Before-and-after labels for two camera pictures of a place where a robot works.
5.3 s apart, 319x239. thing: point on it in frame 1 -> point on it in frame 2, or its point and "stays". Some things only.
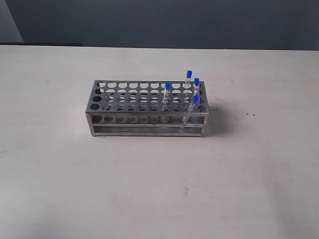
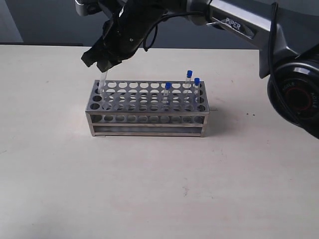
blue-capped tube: [168, 87] stays
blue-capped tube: [189, 74] stays
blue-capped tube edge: [196, 86] stays
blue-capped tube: [196, 100] -> [102, 82]
